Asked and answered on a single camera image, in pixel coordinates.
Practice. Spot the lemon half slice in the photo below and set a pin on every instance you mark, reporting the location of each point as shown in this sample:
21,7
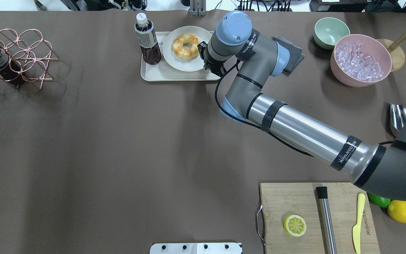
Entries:
295,225

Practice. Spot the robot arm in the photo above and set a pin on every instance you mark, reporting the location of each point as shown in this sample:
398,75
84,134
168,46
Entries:
373,168

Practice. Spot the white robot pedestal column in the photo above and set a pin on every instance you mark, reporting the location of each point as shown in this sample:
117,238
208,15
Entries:
197,248

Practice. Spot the yellow plastic knife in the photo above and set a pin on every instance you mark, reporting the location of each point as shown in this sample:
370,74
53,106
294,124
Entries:
356,229

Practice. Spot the wooden cutting board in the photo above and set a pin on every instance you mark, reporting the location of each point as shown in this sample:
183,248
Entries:
279,200

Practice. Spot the mint green bowl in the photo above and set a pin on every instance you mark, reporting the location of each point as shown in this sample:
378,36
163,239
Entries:
328,31

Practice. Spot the copper wire bottle rack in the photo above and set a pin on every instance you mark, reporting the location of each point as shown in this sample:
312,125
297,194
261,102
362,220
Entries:
31,52

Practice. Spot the steel muddler black cap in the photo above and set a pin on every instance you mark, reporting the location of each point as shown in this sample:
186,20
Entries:
322,195

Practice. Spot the bottle in rack rear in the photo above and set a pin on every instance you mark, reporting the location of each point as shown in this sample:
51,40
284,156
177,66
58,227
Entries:
10,70

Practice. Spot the green lime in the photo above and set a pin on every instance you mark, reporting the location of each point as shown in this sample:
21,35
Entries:
378,200

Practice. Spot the grey folded cloth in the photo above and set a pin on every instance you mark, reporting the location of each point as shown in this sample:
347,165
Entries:
289,55

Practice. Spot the pink bowl with ice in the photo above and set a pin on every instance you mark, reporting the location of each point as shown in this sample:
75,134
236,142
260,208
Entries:
359,60

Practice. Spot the dark tea bottle on tray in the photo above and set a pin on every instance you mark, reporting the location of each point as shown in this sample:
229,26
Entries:
146,36

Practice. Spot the white round plate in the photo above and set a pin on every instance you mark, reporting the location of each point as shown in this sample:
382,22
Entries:
193,64

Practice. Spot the cream plastic tray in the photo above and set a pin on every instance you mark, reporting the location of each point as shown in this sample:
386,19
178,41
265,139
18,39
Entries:
164,72

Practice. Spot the aluminium frame post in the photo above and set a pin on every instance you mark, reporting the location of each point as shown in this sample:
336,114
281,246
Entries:
198,8

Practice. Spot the yellow lemon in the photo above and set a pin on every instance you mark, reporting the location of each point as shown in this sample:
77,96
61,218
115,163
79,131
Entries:
397,210

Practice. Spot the yellow glazed donut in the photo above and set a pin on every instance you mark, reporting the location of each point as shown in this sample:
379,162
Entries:
186,46

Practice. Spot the steel ice scoop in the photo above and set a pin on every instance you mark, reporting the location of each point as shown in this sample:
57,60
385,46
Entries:
397,118

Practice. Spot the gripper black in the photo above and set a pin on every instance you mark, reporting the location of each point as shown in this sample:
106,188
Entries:
214,66

